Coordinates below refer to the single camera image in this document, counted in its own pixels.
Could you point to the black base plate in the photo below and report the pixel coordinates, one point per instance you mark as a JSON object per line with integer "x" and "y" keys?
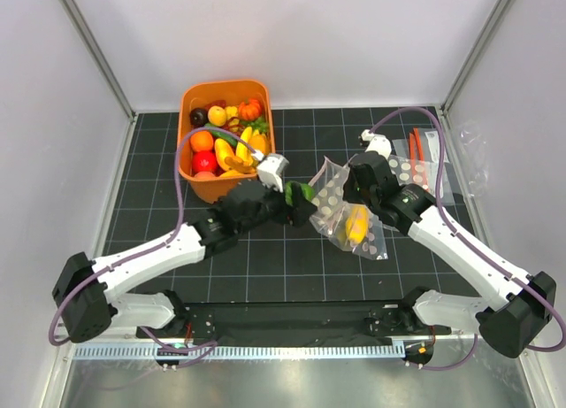
{"x": 298, "y": 324}

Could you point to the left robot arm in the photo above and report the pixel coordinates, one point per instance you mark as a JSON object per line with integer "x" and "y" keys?
{"x": 90, "y": 294}

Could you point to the orange yellow toy fruit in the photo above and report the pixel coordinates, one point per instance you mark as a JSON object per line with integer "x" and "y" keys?
{"x": 260, "y": 142}

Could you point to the dark purple toy plum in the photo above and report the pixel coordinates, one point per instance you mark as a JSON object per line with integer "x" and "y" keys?
{"x": 198, "y": 117}

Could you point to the peach toy fruit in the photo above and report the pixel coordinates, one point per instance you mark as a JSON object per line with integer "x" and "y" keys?
{"x": 205, "y": 175}

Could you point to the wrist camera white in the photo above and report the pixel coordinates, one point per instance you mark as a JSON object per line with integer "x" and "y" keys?
{"x": 270, "y": 171}
{"x": 376, "y": 143}

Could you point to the red toy chili peppers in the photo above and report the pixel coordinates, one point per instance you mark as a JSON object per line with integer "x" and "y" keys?
{"x": 232, "y": 125}

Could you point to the grey slotted cable duct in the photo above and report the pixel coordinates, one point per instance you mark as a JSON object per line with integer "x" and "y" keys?
{"x": 152, "y": 351}

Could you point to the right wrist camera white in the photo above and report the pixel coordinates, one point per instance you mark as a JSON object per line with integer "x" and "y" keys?
{"x": 376, "y": 143}

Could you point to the yellow toy lemon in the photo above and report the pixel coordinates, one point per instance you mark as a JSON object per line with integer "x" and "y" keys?
{"x": 217, "y": 116}

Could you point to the yellow toy corn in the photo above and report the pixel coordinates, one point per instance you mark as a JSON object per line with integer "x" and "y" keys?
{"x": 231, "y": 112}

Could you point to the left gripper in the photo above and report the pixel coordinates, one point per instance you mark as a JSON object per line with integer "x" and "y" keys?
{"x": 295, "y": 214}

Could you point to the yellow toy banana bunch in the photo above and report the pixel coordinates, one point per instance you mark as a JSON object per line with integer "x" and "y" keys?
{"x": 243, "y": 153}

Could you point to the orange toy pumpkin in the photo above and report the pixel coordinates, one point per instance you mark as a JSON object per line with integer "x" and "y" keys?
{"x": 250, "y": 110}

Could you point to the red toy apple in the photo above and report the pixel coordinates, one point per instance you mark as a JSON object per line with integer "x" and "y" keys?
{"x": 204, "y": 161}

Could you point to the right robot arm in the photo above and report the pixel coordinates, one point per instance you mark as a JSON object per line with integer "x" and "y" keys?
{"x": 511, "y": 307}

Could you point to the green toy cucumber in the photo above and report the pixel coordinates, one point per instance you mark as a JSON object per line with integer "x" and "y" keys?
{"x": 220, "y": 133}

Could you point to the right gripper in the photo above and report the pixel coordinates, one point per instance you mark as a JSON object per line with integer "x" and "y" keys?
{"x": 348, "y": 194}

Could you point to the green toy bell pepper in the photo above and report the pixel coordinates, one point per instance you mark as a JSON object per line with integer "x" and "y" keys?
{"x": 295, "y": 191}

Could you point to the clear bag orange zipper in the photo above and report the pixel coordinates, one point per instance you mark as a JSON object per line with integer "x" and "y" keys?
{"x": 424, "y": 145}

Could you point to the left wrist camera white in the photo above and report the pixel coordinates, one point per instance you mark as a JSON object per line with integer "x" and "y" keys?
{"x": 270, "y": 171}

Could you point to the pink polka dot zip bag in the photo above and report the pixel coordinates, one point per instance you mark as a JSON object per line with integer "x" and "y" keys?
{"x": 332, "y": 212}

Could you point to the yellow toy mango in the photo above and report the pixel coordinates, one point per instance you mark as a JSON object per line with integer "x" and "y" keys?
{"x": 357, "y": 224}
{"x": 223, "y": 151}

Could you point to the white polka dot zip bag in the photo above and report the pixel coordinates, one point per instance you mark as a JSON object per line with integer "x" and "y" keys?
{"x": 407, "y": 170}

